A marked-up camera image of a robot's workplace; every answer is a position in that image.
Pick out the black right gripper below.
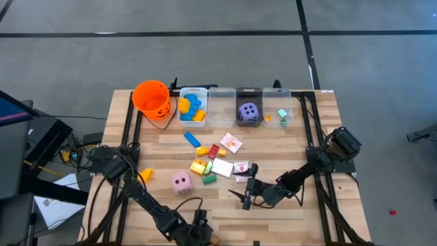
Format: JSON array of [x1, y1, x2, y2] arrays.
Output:
[[227, 163, 284, 211]]

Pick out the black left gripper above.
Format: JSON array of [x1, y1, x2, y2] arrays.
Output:
[[165, 208, 213, 246]]

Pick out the card deck red circle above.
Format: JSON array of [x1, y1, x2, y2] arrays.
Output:
[[233, 160, 250, 184]]

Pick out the pink foam die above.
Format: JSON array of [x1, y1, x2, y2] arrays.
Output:
[[170, 171, 195, 196]]

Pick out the large orange-yellow toy brick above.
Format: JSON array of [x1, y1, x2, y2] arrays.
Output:
[[189, 158, 206, 176]]

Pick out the purple foam die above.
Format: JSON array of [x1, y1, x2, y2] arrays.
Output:
[[237, 102, 260, 125]]

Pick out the long blue toy brick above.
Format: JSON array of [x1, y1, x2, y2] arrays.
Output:
[[183, 131, 202, 149]]

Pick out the card deck diamond print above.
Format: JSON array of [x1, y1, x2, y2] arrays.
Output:
[[220, 132, 244, 154]]

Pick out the orange-yellow wedge toy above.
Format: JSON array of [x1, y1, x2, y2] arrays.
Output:
[[139, 167, 155, 184]]

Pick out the clear plastic bin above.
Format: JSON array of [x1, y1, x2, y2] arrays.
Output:
[[262, 87, 294, 128], [207, 87, 237, 128]]

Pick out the dark smoky plastic bin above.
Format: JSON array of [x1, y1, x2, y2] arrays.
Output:
[[235, 87, 265, 128]]

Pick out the white plastic bin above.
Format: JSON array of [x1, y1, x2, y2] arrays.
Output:
[[176, 87, 208, 128]]

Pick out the orange pumpkin bucket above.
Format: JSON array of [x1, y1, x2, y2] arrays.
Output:
[[132, 80, 179, 131]]

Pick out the black power adapter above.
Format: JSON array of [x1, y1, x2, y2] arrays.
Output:
[[83, 132, 104, 146]]

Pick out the electronics with green light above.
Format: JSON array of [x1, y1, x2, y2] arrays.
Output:
[[60, 149, 83, 163]]

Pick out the white paper sheets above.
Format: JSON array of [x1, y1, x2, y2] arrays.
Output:
[[33, 173, 86, 230]]

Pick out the black equipment box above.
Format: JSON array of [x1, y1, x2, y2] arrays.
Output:
[[23, 109, 73, 168]]

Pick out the black stand leg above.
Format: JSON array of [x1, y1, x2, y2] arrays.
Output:
[[406, 122, 437, 144]]

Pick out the laptop with blue screen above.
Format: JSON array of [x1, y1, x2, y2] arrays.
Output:
[[0, 89, 39, 128]]

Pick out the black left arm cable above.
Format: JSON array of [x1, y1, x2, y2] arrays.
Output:
[[173, 197, 205, 219]]

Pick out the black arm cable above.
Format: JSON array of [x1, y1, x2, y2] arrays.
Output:
[[173, 197, 205, 219], [252, 184, 305, 210]]

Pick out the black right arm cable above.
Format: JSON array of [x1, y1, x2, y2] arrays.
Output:
[[252, 184, 305, 210]]

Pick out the black right table frame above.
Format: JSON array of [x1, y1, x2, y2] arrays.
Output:
[[293, 90, 375, 246]]

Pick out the black table frame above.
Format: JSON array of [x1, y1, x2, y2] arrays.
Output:
[[76, 90, 144, 246], [293, 90, 375, 246]]

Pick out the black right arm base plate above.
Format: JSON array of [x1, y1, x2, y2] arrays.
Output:
[[307, 146, 356, 174]]

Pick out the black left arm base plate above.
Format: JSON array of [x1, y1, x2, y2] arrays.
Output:
[[89, 146, 141, 174]]

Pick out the long black camera mount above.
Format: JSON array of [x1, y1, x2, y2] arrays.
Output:
[[169, 77, 219, 92]]

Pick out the black left table frame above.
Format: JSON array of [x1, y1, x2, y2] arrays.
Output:
[[76, 90, 144, 246]]

